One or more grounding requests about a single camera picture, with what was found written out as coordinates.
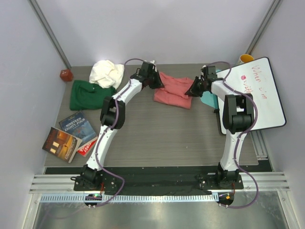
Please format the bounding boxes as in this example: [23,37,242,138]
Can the green t shirt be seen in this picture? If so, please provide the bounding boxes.
[69,80,116,111]

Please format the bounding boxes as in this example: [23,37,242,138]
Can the dark brown paperback book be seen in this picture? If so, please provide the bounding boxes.
[42,127,82,163]

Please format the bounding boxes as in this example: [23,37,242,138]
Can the pink t shirt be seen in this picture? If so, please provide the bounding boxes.
[153,72,193,109]

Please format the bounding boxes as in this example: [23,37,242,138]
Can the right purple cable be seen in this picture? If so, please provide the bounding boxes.
[204,61,260,209]

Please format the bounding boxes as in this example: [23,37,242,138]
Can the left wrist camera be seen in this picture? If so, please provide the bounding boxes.
[139,61,157,78]

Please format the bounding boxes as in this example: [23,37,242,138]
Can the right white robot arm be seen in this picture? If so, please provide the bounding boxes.
[185,76,257,190]

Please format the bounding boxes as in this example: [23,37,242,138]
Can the red paperback book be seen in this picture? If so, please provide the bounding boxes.
[77,137,98,157]

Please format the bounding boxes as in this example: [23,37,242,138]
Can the red brown cube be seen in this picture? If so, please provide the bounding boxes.
[60,69,73,82]

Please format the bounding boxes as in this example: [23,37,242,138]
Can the blue paperback book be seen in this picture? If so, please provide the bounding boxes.
[59,111,98,147]

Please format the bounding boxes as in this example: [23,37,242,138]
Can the white dry-erase board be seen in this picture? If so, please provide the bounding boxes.
[226,57,286,131]

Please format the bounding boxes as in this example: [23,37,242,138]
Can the yellow white paper cup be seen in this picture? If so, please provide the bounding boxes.
[236,54,254,66]

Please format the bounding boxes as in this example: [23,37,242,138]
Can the perforated metal rail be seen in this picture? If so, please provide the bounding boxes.
[40,193,219,203]

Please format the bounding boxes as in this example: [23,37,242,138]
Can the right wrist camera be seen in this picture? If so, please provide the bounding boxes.
[201,65,218,81]

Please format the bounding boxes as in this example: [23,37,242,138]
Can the purple cable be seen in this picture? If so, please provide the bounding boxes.
[204,61,260,209]
[94,58,126,207]

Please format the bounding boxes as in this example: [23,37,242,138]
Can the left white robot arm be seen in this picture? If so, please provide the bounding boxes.
[74,69,164,191]

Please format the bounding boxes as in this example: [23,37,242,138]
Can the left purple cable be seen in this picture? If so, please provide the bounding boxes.
[94,58,126,207]

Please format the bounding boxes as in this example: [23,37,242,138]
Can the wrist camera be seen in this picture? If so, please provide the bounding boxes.
[201,65,218,81]
[139,61,157,78]

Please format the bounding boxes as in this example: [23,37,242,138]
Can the white t shirt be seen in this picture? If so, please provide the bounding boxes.
[89,60,124,89]

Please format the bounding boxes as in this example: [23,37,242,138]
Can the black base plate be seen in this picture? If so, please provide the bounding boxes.
[71,173,244,195]

